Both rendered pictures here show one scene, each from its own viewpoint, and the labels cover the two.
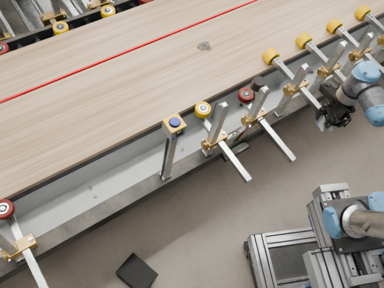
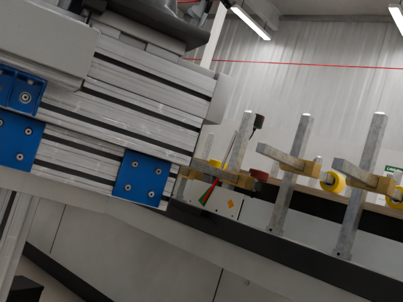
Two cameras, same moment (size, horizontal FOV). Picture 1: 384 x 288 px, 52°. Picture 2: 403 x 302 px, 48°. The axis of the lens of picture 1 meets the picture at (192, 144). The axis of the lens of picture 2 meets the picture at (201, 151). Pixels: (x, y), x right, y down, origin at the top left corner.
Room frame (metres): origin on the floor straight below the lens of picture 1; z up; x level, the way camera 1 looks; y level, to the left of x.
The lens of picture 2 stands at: (1.07, -1.99, 0.79)
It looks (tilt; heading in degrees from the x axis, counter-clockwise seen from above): 4 degrees up; 91
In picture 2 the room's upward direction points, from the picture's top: 17 degrees clockwise
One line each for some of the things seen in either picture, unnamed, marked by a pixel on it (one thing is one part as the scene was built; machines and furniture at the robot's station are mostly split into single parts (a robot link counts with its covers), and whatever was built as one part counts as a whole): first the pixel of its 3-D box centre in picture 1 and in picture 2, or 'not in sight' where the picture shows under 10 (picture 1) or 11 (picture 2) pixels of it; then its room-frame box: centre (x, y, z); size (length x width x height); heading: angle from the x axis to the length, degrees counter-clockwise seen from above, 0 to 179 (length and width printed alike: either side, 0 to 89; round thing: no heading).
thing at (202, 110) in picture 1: (201, 113); (214, 172); (1.11, -0.01, 0.85); 0.08 x 0.08 x 0.11
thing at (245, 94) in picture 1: (243, 99); (255, 183); (1.27, -0.20, 0.85); 0.08 x 0.08 x 0.11
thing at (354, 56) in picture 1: (359, 52); not in sight; (1.74, -0.77, 0.95); 0.14 x 0.06 x 0.05; 138
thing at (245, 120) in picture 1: (253, 116); (235, 179); (1.19, -0.27, 0.85); 0.14 x 0.06 x 0.05; 138
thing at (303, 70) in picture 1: (288, 94); (289, 180); (1.36, -0.42, 0.89); 0.04 x 0.04 x 0.48; 48
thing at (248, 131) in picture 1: (244, 134); (213, 198); (1.13, -0.25, 0.75); 0.26 x 0.01 x 0.10; 138
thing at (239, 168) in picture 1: (222, 146); (182, 171); (0.98, -0.15, 0.82); 0.44 x 0.03 x 0.04; 48
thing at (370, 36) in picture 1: (350, 63); not in sight; (1.73, -0.76, 0.87); 0.04 x 0.04 x 0.48; 48
